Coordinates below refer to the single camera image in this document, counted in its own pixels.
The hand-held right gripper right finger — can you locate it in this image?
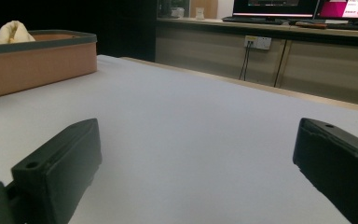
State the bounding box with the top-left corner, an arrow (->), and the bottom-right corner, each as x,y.
292,117 -> 358,224

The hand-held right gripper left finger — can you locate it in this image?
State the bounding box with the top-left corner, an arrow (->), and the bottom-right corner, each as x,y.
11,118 -> 103,224

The long wooden counter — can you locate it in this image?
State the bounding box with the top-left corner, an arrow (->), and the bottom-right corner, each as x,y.
155,17 -> 358,108

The tan tray with green rim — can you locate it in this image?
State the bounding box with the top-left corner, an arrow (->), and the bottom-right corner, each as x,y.
0,29 -> 98,99

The brown flat object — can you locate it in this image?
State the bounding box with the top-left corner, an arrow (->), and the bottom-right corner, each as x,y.
295,21 -> 328,30

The cream cloth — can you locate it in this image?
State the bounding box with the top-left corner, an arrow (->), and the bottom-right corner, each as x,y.
0,20 -> 36,46

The monitor with pink screen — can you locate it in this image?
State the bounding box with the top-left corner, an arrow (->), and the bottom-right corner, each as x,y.
315,0 -> 358,21

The black keyboard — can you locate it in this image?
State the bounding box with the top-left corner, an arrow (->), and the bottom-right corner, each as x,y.
222,16 -> 290,26

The black monitor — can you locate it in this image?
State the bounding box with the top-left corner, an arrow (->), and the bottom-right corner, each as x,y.
231,0 -> 321,19

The grey box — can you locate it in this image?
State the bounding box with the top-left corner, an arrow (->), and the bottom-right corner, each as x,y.
170,7 -> 186,19

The black cable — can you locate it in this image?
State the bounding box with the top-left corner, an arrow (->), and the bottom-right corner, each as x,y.
239,40 -> 252,81
273,40 -> 288,89

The white wall socket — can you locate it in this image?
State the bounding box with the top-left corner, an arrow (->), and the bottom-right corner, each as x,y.
243,35 -> 272,51

